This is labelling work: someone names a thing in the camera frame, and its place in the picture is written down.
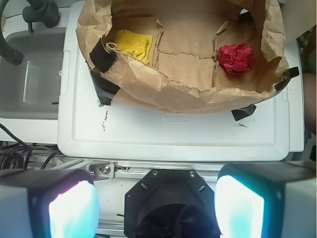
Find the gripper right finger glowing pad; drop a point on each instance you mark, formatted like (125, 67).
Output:
(267, 200)

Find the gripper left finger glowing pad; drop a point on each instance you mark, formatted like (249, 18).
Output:
(48, 204)

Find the yellow cloth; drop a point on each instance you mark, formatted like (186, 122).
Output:
(134, 44)

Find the red crumpled cloth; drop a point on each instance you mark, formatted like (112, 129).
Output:
(237, 58)

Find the black tape strip bottom right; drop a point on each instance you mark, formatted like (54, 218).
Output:
(239, 114)

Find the black tape strip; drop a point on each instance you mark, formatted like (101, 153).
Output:
(239, 114)
(104, 89)
(287, 76)

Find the white plastic bin lid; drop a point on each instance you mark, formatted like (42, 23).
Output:
(125, 132)

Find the grey toy sink basin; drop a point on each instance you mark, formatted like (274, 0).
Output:
(31, 89)

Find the black tape strip left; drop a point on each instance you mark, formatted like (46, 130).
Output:
(104, 89)

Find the black tape patch inside bag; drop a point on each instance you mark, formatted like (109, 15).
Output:
(102, 59)

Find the brown paper bag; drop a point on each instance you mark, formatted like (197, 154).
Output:
(183, 74)

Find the aluminium extrusion rail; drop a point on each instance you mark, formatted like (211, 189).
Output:
(110, 169)

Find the black octagonal mount plate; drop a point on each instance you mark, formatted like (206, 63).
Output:
(170, 204)

